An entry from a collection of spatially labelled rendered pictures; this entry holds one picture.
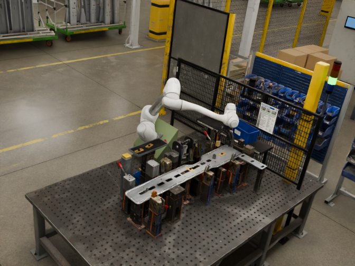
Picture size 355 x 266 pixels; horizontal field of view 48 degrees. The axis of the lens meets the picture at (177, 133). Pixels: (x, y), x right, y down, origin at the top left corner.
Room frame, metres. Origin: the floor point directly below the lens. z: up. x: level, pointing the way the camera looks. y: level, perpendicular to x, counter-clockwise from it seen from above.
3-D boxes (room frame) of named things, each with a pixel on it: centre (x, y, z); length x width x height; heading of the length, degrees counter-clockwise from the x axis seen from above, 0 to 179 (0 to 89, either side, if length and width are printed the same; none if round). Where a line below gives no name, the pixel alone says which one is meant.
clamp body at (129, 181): (2.75, 0.36, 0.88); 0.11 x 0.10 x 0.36; 49
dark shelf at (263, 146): (3.89, -0.60, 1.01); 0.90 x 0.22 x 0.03; 49
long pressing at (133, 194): (3.06, -0.15, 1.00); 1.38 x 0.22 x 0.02; 139
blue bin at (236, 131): (3.81, -0.69, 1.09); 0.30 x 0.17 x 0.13; 40
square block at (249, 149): (3.55, -0.75, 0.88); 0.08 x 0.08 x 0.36; 49
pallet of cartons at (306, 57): (7.66, -2.43, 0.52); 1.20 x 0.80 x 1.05; 134
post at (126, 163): (2.94, 0.42, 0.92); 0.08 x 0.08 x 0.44; 49
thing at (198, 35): (5.90, -0.12, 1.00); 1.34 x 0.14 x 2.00; 47
